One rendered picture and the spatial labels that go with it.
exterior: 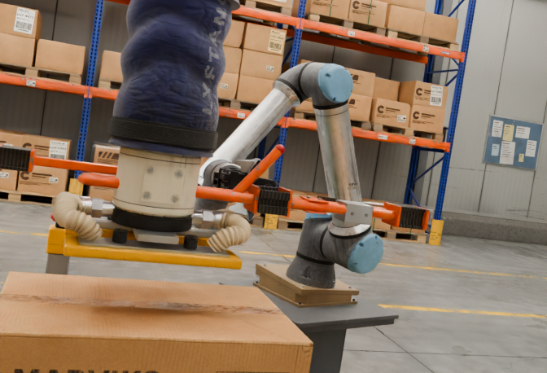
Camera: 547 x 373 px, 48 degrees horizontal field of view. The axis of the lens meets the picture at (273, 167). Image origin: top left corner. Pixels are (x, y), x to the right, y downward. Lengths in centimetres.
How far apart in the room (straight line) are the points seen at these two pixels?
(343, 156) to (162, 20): 97
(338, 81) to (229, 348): 100
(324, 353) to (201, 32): 147
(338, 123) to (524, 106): 1060
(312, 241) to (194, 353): 115
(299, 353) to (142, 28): 71
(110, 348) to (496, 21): 1136
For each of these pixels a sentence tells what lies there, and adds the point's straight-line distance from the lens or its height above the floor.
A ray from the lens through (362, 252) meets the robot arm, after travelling 214.
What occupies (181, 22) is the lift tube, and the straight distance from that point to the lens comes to 124.
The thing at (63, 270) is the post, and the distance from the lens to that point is 184.
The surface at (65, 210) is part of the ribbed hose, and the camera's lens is 122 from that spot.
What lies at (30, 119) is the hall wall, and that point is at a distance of 980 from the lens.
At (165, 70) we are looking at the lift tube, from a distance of 123.
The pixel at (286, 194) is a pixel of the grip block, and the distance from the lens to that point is 135.
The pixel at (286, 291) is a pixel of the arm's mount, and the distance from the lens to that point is 231.
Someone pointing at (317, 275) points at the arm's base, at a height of 86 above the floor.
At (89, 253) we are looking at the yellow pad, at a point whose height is 108.
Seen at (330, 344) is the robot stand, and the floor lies 61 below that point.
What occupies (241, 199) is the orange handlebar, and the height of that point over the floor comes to 120.
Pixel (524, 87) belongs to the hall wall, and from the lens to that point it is 1249.
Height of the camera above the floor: 135
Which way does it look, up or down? 3 degrees down
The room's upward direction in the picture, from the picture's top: 8 degrees clockwise
